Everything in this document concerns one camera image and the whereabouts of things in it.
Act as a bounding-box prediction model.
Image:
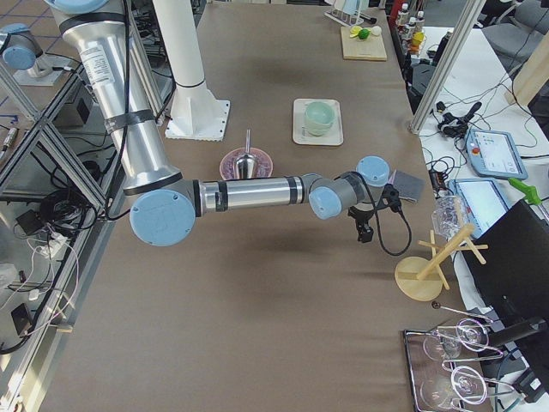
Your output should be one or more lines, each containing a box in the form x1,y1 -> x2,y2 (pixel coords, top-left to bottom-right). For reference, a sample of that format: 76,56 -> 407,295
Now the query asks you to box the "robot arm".
50,1 -> 401,246

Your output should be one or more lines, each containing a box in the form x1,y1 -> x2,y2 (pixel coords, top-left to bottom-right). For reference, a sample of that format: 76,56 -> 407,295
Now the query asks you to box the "green bowl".
307,129 -> 329,136
305,117 -> 334,130
305,101 -> 335,125

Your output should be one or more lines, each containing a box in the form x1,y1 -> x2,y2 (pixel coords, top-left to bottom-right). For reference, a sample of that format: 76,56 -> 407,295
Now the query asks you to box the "wine glass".
423,318 -> 488,361
419,366 -> 487,411

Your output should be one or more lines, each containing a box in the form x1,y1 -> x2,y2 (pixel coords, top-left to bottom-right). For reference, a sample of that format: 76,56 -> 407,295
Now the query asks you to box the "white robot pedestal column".
153,0 -> 205,102

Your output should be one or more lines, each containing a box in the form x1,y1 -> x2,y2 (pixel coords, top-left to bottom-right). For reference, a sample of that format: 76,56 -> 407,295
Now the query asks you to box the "blue teach pendant tablet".
465,129 -> 528,180

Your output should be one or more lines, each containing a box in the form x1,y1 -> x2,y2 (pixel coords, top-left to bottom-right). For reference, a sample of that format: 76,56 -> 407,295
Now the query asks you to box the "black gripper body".
347,184 -> 403,232

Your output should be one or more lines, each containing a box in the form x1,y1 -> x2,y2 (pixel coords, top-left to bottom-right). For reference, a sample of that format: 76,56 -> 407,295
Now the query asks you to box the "wine glass upper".
423,318 -> 488,361

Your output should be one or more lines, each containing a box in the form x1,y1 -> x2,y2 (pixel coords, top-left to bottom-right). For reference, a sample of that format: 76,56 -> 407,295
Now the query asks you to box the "black monitor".
466,200 -> 548,373

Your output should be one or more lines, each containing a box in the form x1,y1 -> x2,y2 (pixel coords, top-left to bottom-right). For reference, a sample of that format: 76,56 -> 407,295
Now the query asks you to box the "grey purple folded cloth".
389,170 -> 425,203

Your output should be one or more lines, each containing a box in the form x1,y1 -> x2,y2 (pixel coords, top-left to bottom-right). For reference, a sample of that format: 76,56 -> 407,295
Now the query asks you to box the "wine glass lower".
419,366 -> 487,411

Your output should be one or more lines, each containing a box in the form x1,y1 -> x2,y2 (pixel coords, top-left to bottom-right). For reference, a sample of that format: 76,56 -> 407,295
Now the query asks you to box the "cream rabbit serving tray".
293,99 -> 344,146

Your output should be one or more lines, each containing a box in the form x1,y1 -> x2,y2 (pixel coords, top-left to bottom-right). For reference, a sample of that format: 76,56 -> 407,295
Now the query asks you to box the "wooden cutting board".
340,27 -> 387,61

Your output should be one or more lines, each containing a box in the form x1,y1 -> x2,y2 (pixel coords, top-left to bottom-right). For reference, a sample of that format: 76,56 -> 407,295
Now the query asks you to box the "green lime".
358,28 -> 371,40

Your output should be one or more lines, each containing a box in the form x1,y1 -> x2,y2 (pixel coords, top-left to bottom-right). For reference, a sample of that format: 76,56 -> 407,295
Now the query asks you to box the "pink bowl with ice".
220,147 -> 274,180

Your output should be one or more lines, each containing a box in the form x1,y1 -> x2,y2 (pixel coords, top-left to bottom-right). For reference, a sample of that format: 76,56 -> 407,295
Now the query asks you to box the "green bowl on tray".
307,129 -> 329,136

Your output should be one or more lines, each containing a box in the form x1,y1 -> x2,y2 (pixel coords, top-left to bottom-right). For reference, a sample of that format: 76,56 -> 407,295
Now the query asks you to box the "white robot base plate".
166,95 -> 231,142

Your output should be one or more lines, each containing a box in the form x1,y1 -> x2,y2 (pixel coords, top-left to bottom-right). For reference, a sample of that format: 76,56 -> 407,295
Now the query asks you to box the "wooden mug tree stand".
395,196 -> 488,301

